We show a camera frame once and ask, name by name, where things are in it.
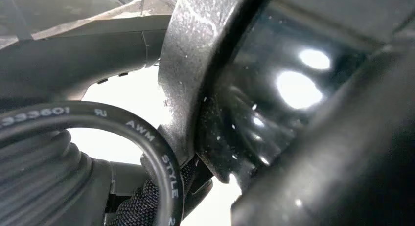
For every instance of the grey rough robot body part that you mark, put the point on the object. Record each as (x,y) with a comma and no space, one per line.
(188,56)

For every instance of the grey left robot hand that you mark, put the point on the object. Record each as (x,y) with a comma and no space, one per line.
(81,62)

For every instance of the dark grey robot body shell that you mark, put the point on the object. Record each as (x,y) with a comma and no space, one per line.
(340,169)

